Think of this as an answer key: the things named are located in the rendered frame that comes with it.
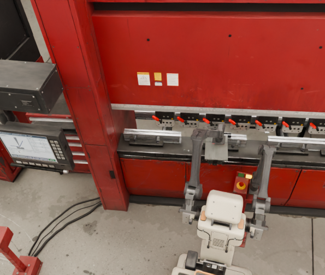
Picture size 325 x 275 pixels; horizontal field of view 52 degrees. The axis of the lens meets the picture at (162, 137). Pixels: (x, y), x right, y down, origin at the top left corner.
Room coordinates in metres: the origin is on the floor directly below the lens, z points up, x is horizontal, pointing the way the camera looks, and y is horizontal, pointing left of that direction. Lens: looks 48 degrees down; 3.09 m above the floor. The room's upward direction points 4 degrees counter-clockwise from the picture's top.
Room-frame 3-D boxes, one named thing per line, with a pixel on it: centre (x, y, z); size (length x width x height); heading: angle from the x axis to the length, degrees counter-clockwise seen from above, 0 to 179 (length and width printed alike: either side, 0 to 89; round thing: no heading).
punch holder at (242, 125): (1.86, -0.63, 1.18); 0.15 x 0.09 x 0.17; 80
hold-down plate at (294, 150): (1.73, -1.04, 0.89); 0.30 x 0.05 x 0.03; 80
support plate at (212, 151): (1.75, -0.43, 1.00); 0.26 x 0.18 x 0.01; 170
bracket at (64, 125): (1.86, 0.87, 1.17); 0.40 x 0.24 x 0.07; 80
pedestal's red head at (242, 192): (1.50, -0.65, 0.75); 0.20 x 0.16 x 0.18; 70
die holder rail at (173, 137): (1.99, 0.08, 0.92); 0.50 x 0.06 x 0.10; 80
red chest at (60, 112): (2.50, 0.96, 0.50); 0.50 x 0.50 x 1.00; 80
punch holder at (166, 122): (1.97, -0.04, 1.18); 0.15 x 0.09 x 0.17; 80
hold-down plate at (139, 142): (1.95, 0.14, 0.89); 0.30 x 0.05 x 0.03; 80
